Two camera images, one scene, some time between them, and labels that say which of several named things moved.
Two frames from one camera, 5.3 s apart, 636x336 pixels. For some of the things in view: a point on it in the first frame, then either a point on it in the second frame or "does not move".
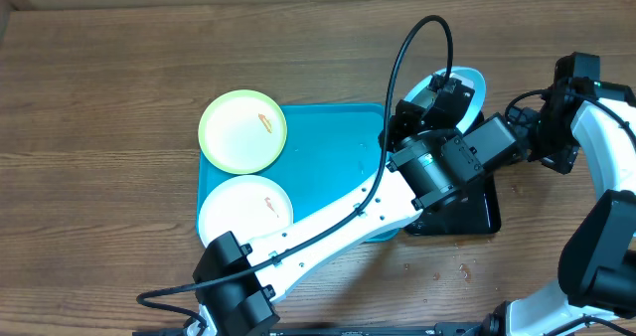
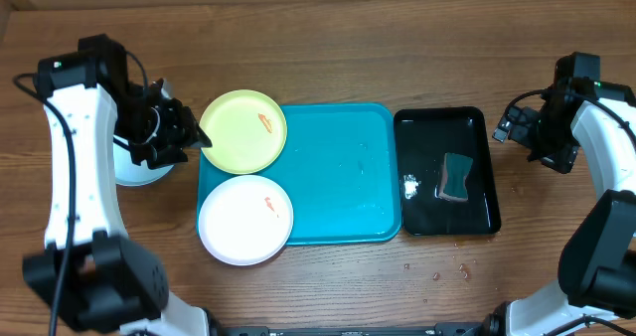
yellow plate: (242, 132) does not move
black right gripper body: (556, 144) does not move
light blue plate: (422, 94) to (132, 174)
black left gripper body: (402, 123) to (152, 131)
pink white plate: (245, 206) does not move
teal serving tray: (330, 150) does not move
